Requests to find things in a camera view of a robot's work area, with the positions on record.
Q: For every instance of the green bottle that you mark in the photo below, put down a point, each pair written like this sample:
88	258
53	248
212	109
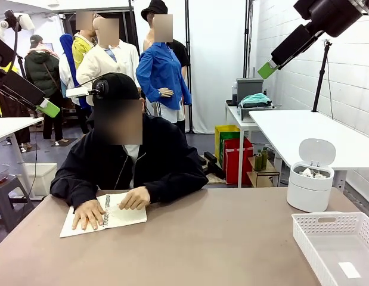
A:
264	158
258	162

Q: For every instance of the person's right hand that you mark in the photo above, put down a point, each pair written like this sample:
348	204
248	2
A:
89	214

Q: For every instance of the crumpled paper in bin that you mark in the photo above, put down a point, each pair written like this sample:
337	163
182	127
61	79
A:
309	172

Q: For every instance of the standing person dark jacket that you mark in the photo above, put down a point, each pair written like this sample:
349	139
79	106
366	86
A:
39	71

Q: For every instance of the low wooden shelf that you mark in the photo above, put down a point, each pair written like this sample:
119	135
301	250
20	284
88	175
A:
261	175

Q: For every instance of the blue shirt mannequin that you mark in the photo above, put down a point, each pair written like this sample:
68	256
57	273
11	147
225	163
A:
157	71

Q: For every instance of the red glass bowl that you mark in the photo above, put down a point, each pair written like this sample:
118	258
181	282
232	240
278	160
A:
0	175

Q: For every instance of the person's left forearm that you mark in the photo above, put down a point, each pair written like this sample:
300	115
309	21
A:
178	184

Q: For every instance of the black light stand pole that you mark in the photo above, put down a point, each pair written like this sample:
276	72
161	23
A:
188	74
247	38

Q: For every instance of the yellow green bag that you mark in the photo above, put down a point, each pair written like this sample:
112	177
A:
221	140

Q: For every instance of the blue hanging garment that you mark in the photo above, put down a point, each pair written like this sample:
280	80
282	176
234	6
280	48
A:
68	47

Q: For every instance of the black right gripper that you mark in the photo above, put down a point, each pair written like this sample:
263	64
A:
333	13

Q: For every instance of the yellow jacket mannequin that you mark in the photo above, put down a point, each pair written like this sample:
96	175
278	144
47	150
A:
80	49

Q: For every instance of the white perforated plastic basket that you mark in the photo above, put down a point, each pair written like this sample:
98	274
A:
321	235

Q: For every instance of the head mounted camera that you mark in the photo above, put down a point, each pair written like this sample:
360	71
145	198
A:
80	91

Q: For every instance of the black tripod stand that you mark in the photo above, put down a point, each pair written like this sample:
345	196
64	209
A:
321	74

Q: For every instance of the seated person black jacket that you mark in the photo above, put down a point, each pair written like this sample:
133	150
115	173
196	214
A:
163	158

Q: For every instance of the white jacket mannequin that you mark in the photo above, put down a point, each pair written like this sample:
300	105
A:
97	62

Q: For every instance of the dark bottle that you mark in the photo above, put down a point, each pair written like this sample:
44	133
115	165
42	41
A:
234	93

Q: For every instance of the grey stool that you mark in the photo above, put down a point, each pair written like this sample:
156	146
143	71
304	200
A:
8	193

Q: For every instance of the person's left hand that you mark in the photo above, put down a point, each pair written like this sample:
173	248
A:
135	199

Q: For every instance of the red bag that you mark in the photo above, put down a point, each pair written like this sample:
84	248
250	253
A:
235	164

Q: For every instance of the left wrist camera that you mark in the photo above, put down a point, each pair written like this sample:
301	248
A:
27	21

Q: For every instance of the small white table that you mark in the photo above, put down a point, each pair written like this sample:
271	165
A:
232	114

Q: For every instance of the white lidded trash bin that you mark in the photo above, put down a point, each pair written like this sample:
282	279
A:
308	193

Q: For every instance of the grey box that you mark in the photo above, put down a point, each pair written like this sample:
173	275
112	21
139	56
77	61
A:
249	88

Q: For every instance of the white floor storage bin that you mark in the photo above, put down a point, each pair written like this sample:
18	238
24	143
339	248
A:
42	178

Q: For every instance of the white spiral notebook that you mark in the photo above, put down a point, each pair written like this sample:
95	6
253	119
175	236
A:
127	216

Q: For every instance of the large white table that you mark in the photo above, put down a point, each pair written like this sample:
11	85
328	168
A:
306	134

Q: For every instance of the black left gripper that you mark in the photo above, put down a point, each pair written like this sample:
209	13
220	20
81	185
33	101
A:
2	52

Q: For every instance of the black blocks on floor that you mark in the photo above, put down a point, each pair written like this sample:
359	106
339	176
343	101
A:
214	165

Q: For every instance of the black bucket hat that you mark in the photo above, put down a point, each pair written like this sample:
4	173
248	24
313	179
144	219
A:
154	9

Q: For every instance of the teal cloth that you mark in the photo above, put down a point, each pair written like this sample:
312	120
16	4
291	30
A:
255	98

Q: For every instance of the black cap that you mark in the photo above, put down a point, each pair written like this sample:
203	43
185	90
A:
118	86

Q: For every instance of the person's right forearm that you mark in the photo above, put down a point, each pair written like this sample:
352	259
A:
71	187

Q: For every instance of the white side table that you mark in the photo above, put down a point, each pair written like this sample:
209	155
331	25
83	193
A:
8	126

